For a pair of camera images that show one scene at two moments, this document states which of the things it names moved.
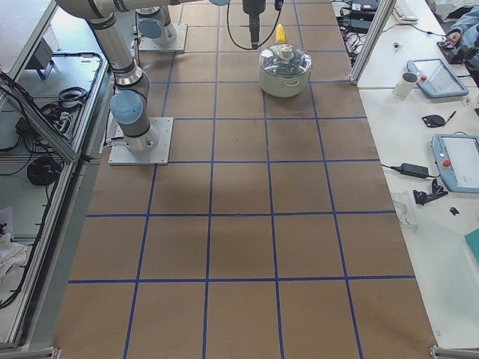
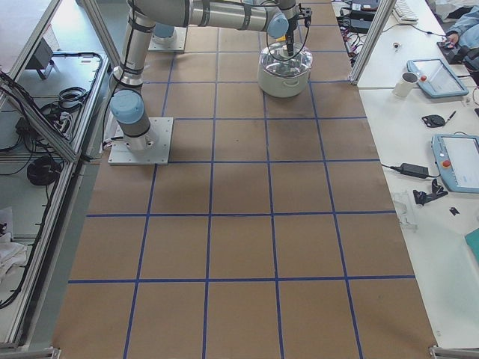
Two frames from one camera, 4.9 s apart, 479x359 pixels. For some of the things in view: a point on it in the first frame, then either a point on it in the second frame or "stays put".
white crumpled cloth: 13,256 stays put
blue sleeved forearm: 466,25 stays put
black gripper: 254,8 -> 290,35
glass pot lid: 285,60 stays put
